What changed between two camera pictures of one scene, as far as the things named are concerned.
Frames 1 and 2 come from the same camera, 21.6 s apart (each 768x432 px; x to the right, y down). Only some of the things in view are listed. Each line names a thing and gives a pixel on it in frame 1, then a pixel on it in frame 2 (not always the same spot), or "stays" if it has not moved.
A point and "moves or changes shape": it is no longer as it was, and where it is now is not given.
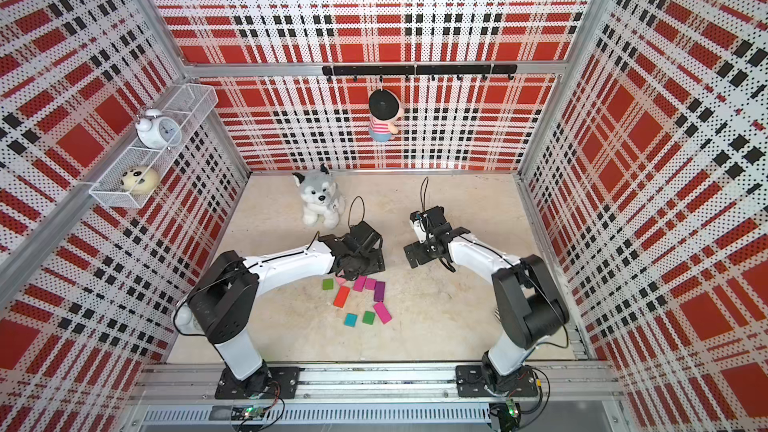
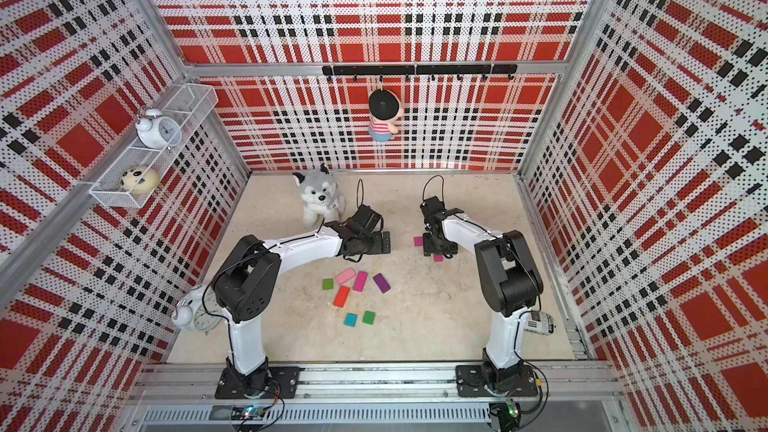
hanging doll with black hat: x=386 y=111 stays
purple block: x=379 y=291 moves or changes shape
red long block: x=341 y=296 stays
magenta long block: x=359 y=283 stays
